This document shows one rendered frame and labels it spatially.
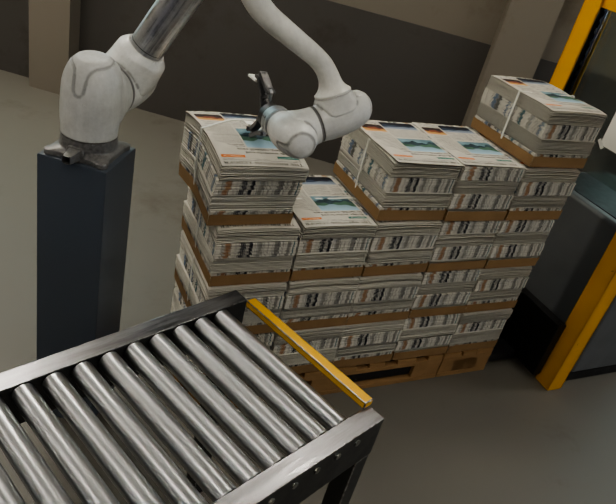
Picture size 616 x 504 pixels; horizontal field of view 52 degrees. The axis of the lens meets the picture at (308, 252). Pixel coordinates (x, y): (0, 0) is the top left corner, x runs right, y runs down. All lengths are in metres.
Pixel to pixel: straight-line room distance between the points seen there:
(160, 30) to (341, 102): 0.55
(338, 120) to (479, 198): 0.86
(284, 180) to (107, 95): 0.56
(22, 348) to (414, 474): 1.59
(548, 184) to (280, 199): 1.12
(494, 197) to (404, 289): 0.48
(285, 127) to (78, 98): 0.55
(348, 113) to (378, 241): 0.68
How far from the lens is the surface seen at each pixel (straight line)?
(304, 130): 1.65
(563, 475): 2.89
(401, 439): 2.64
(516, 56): 4.37
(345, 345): 2.53
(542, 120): 2.47
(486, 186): 2.42
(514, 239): 2.69
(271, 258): 2.09
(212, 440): 1.36
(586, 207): 3.19
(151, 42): 1.92
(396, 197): 2.21
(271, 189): 1.95
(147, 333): 1.57
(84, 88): 1.79
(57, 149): 1.88
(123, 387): 1.46
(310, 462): 1.37
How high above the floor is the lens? 1.82
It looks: 31 degrees down
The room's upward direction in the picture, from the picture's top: 15 degrees clockwise
